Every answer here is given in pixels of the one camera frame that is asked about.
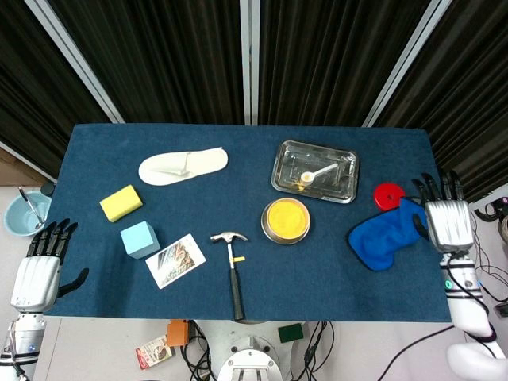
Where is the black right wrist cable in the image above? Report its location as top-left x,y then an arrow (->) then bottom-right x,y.
439,252 -> 497,344

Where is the black floor cable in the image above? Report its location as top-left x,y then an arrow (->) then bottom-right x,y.
376,324 -> 454,381
291,321 -> 337,381
181,320 -> 218,381

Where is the square metal tray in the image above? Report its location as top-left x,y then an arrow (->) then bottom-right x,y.
270,139 -> 360,205

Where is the white grey robot base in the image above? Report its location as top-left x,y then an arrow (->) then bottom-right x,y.
216,321 -> 293,381

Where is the black pleated curtain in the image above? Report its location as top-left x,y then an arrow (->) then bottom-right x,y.
0,0 -> 114,179
258,0 -> 432,127
375,0 -> 508,203
46,0 -> 244,125

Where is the light blue plastic basin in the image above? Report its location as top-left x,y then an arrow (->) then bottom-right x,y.
3,190 -> 52,238

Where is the dark blue tablecloth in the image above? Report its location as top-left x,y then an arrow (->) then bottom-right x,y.
43,122 -> 453,323

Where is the metal utensil with black handle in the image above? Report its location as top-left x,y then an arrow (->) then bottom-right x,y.
18,186 -> 44,230

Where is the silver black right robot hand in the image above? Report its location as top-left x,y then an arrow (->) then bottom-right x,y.
411,170 -> 475,253

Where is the white metal frame post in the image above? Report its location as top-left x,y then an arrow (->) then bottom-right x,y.
239,0 -> 261,126
0,140 -> 57,183
24,0 -> 125,124
361,0 -> 442,128

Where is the printed snack packet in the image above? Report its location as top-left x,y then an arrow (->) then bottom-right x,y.
135,335 -> 175,371

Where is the yellow sponge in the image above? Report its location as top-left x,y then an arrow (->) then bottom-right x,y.
98,183 -> 144,223

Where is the round metal saucer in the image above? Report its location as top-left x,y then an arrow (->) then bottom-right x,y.
260,198 -> 312,246

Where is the dark green box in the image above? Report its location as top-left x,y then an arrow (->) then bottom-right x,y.
277,323 -> 305,344

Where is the orange box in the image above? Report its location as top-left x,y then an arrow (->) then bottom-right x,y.
165,319 -> 191,348

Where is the red disc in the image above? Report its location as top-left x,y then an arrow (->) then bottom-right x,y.
373,182 -> 407,210

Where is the white plastic spoon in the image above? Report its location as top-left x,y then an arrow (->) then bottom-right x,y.
300,163 -> 340,184

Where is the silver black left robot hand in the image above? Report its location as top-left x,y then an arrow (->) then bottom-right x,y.
10,218 -> 90,313

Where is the blue microfibre cloth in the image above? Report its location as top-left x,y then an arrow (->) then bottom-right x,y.
348,197 -> 432,273

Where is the light blue block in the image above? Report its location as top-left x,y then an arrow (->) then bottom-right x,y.
120,221 -> 161,260

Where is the brown cardboard box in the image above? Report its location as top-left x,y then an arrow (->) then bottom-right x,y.
0,149 -> 43,187

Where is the picture postcard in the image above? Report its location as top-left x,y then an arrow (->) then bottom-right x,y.
144,233 -> 207,290

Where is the black-handled claw hammer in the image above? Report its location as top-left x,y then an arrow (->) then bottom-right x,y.
210,232 -> 249,321

